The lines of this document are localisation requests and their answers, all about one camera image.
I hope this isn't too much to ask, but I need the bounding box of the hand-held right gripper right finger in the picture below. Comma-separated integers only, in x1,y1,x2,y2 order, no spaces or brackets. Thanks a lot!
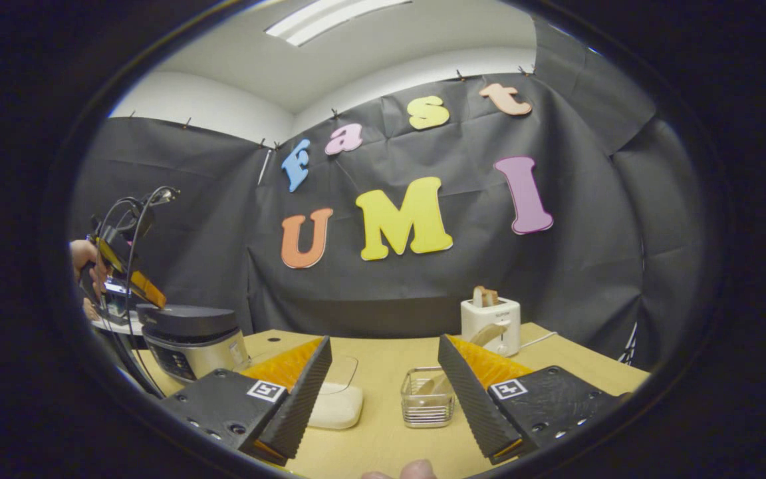
438,334,623,465

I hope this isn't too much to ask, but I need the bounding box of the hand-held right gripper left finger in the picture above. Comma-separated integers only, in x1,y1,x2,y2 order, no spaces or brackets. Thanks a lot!
157,335,332,466

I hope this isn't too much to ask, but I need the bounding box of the clear wire chopstick holder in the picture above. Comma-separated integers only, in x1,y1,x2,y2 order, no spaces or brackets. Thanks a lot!
401,366,457,428

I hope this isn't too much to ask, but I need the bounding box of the wooden spoon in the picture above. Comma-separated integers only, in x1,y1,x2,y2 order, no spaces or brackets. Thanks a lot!
416,324,509,400

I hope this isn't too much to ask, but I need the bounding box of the silver black rice cooker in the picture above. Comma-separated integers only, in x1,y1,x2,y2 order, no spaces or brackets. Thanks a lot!
136,305,251,384

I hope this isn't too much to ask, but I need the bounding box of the clear glass dish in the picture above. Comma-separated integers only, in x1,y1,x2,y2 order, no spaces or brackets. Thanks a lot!
308,355,364,430

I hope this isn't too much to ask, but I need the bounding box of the white toaster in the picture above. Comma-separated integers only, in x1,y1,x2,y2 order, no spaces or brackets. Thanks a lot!
461,297,522,357

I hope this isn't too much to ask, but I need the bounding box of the black backdrop cloth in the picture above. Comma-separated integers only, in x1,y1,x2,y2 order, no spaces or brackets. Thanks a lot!
70,17,709,370

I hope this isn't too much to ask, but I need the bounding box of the ceiling light panel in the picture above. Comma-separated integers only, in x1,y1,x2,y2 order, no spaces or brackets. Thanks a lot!
265,0,414,47

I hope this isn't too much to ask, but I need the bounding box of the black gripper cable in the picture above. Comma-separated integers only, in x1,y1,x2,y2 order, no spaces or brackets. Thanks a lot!
92,186,181,400

